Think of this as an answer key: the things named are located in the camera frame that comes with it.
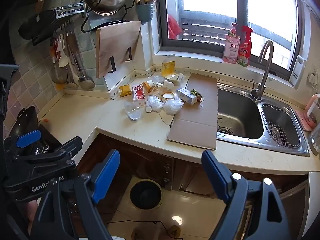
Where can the red white milk carton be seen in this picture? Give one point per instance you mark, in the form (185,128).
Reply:
(138,96)

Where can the pink detergent refill pouch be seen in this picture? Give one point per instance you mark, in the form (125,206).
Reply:
(232,43)

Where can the orange paper cup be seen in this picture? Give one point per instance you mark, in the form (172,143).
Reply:
(149,86)

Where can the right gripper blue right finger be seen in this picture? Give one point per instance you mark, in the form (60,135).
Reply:
(268,218)

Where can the wooden cutting board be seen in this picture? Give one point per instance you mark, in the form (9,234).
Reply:
(115,44)

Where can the wire sink drain basket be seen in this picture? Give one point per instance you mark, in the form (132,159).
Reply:
(280,126)

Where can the stainless steel sink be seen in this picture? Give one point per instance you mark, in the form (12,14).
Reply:
(240,121)

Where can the person's left hand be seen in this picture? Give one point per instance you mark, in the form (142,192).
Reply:
(31,208)

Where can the black frying pan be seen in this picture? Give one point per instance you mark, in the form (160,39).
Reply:
(26,122)

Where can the teal utensil holder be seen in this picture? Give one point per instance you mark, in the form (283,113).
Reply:
(145,12)

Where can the purple white carton box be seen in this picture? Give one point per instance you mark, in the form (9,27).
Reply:
(186,96)

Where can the steel ladle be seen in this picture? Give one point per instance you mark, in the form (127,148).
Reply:
(85,82)

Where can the red spray bottle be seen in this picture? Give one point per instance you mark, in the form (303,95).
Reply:
(245,48)

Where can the clear plastic cup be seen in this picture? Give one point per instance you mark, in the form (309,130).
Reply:
(133,111)

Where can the yellow white paper bag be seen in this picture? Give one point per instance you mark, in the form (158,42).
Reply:
(168,69)

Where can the white small bottle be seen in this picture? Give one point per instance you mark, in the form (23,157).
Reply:
(151,104)

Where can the white paper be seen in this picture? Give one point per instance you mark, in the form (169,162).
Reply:
(168,85)

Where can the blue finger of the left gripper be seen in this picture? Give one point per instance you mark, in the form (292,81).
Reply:
(70,148)
(28,139)

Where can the white plastic bag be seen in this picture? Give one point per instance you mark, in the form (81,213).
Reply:
(173,106)

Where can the round black trash bin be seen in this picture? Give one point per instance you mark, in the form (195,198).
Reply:
(146,195)

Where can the pink electric kettle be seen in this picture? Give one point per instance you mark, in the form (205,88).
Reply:
(311,111)

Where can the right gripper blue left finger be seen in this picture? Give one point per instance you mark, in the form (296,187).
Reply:
(89,189)

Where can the flat brown cardboard sheet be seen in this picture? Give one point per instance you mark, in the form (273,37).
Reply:
(196,125)

